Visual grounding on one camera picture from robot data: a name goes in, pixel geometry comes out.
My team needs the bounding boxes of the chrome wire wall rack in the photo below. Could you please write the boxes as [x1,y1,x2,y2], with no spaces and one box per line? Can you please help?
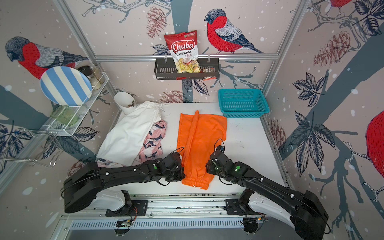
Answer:
[1,129,64,170]

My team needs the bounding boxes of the white ceramic cup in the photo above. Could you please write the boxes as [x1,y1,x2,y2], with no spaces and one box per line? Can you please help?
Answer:
[114,92,137,115]

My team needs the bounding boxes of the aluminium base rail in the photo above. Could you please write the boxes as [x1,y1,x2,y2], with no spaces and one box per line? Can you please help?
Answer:
[61,194,294,235]

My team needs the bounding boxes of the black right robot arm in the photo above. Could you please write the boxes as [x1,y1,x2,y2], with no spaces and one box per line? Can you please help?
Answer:
[206,146,331,240]

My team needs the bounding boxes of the teal plastic basket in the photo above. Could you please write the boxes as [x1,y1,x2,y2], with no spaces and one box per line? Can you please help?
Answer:
[218,89,270,118]

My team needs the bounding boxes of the black wire wall basket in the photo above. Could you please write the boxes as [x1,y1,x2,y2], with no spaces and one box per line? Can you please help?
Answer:
[154,58,220,80]

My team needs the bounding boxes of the dark lid spice jar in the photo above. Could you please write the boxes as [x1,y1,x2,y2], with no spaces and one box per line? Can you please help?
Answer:
[78,66,102,91]

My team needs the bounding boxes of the orange shorts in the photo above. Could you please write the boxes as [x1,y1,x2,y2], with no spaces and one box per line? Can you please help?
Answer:
[177,111,227,190]

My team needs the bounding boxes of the white shorts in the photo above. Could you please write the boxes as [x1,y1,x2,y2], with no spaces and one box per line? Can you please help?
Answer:
[97,101,162,166]

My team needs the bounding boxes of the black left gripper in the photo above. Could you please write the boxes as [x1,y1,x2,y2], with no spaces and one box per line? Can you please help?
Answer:
[163,167,188,183]

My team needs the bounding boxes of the clear acrylic wall shelf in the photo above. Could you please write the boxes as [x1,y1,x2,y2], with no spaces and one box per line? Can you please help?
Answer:
[41,73,110,137]

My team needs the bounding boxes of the blue white striped plate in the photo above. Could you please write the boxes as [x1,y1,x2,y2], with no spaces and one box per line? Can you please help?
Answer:
[40,67,93,107]

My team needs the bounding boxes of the red Chuba chips bag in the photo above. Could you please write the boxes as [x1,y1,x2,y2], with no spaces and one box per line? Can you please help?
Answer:
[164,30,201,74]

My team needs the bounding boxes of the small snack packet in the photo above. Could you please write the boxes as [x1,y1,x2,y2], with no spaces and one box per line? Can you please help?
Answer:
[201,67,215,73]

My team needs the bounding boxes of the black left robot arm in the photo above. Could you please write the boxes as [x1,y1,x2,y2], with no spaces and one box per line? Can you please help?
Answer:
[62,152,186,214]

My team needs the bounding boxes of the pink patterned shorts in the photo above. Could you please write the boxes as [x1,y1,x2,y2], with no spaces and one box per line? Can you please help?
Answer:
[136,120,167,163]

